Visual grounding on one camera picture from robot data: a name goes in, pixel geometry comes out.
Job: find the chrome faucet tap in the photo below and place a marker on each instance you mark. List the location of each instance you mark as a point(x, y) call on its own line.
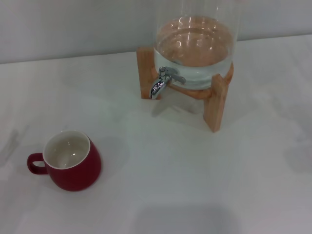
point(158, 85)

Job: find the red ceramic cup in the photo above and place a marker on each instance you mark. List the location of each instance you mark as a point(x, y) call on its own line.
point(78, 170)

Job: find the wooden dispenser stand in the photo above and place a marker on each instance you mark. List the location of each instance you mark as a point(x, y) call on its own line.
point(215, 107)

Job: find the glass water dispenser jar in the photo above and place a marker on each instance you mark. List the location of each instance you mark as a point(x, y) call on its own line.
point(195, 48)

